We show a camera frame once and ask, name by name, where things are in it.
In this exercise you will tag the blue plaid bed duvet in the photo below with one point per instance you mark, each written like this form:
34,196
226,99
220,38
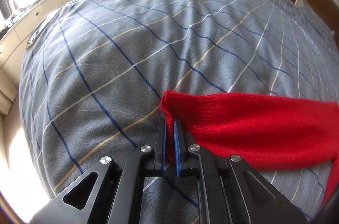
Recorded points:
93,76

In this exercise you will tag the red knit sweater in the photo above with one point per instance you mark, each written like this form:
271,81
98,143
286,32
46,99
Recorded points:
271,133

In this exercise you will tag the white window bench cabinet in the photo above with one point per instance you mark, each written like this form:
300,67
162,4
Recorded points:
13,43

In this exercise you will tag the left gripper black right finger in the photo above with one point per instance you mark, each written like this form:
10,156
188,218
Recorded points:
191,159

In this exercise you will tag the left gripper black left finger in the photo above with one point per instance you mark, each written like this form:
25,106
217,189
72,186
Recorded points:
149,159

